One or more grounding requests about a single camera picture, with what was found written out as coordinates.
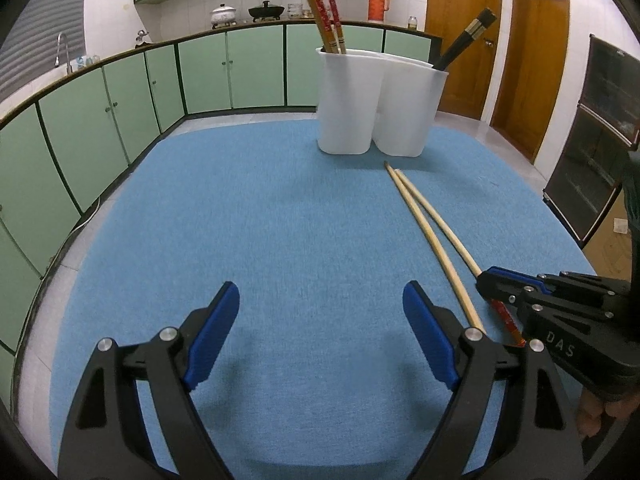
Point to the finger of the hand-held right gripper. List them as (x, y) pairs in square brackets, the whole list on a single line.
[(500, 291), (510, 277)]

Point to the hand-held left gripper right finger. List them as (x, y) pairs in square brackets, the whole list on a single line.
[(430, 340)]

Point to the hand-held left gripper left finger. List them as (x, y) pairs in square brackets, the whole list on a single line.
[(212, 340)]

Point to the red banded bamboo chopstick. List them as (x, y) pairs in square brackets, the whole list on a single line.
[(444, 229)]

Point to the plain bamboo chopstick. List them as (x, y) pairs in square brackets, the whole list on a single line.
[(429, 240)]

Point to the white two-compartment utensil holder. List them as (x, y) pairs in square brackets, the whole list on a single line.
[(350, 105)]

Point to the black chopstick with metal band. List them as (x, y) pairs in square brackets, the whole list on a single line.
[(455, 42), (469, 42)]

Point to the red floral bamboo chopstick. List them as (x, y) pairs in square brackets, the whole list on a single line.
[(332, 7)]

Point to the orange-red printed bamboo chopstick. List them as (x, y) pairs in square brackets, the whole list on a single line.
[(315, 7)]

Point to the person's right hand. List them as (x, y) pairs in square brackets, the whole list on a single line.
[(592, 417)]

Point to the cardboard box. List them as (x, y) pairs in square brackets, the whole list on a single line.
[(612, 245)]

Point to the blue table cloth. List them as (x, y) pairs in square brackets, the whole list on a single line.
[(275, 235)]

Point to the black glass-door cabinet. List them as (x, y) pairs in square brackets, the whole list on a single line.
[(595, 145)]

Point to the brown wooden door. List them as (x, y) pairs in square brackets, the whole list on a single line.
[(535, 65), (462, 0)]

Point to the green kitchen base cabinets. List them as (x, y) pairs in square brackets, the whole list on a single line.
[(125, 90)]

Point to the orange thermos flask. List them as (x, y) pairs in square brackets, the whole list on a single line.
[(378, 7)]

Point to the small clear bottle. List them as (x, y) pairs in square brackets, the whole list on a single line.
[(82, 62)]

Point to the small metal kettle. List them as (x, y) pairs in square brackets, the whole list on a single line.
[(142, 37)]

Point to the silver cooking pot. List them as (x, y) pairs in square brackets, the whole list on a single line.
[(223, 14)]

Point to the metal sink faucet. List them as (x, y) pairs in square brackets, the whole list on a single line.
[(61, 42)]

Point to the black wok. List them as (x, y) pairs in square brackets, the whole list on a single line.
[(266, 10)]

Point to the glass jar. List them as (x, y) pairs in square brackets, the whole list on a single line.
[(295, 10)]

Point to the grey window blind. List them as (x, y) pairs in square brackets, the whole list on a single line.
[(40, 30)]

